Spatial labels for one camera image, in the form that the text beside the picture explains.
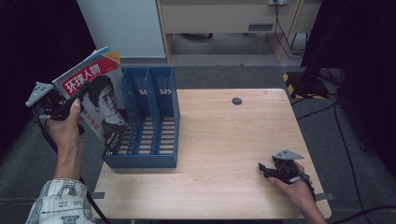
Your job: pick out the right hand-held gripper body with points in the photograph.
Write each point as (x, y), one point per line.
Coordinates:
(285, 171)

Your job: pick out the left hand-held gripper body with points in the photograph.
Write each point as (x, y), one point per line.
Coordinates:
(51, 104)

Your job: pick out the portrait cover magazine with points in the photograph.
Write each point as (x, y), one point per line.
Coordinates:
(102, 93)

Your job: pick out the blue plastic file rack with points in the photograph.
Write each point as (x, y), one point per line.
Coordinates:
(155, 160)

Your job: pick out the person's right hand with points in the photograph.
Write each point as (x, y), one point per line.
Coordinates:
(300, 193)

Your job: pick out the person's left hand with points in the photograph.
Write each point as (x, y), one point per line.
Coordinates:
(65, 133)

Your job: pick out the grey floor tape strip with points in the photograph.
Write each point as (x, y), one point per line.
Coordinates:
(99, 195)
(325, 197)

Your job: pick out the black curtain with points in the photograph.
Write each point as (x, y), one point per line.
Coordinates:
(364, 62)
(31, 40)

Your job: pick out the dark round table grommet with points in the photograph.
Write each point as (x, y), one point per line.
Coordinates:
(237, 101)

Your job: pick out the white cabinet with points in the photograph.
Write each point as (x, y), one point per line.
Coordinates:
(130, 25)

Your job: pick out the black stand base striped tape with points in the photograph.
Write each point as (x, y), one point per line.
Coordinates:
(306, 87)

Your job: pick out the beige wooden desk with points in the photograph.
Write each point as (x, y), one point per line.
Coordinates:
(214, 17)

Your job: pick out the white power strip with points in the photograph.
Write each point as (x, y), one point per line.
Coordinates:
(279, 2)

